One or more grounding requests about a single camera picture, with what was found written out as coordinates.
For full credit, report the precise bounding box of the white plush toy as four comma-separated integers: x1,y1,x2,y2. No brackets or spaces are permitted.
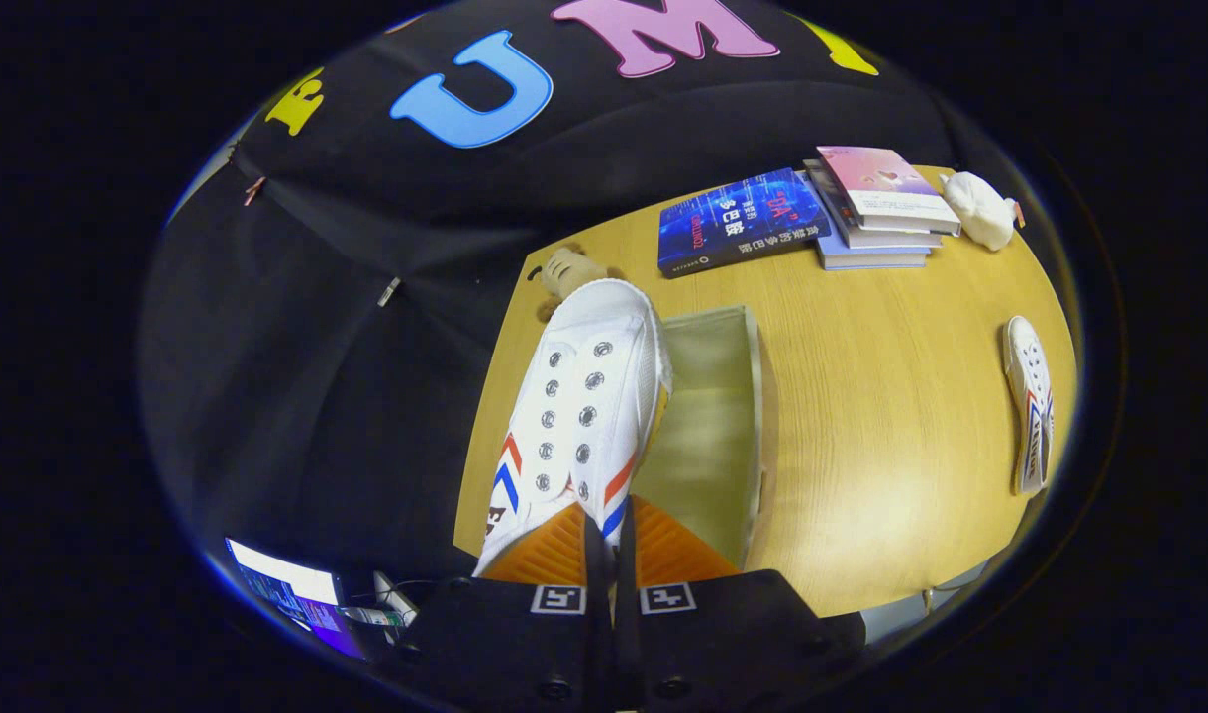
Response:
939,170,1023,253

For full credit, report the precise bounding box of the beige fabric storage box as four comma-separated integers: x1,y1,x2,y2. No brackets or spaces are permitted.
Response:
629,305,768,570

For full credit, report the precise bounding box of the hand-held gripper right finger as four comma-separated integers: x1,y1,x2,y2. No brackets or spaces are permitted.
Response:
614,495,868,713

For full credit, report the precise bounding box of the computer monitor screen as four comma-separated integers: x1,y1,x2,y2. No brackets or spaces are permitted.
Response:
225,538,369,662

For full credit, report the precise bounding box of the beige plush dog toy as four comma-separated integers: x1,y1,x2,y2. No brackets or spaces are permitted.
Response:
528,246,625,324

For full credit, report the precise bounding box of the dark blue book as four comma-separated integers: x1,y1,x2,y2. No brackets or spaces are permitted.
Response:
657,166,833,280

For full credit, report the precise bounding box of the pink cover book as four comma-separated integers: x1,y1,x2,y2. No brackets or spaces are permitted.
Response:
815,146,962,237

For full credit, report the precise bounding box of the small white device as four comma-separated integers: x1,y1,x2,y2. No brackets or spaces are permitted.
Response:
371,571,419,627

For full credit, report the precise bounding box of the white striped canvas shoe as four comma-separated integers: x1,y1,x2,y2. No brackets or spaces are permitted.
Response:
473,279,674,577
1002,315,1057,498

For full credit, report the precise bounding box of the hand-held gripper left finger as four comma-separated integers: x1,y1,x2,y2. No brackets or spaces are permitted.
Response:
396,500,615,713

